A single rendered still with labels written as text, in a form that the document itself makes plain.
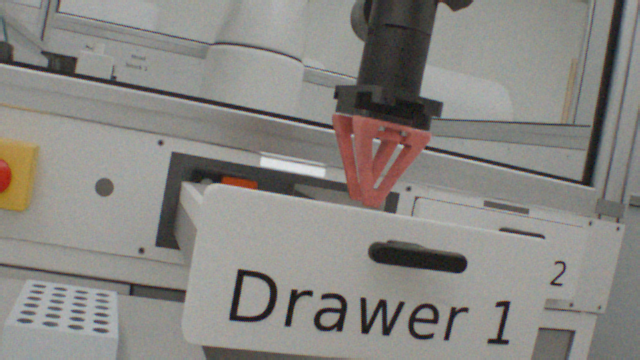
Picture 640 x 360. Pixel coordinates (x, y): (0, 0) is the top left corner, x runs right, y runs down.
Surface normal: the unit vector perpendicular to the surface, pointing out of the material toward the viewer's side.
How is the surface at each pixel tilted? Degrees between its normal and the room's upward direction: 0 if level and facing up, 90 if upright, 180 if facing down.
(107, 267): 90
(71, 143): 90
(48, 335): 90
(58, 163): 90
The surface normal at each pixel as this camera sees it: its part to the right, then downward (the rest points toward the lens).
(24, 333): 0.31, 0.11
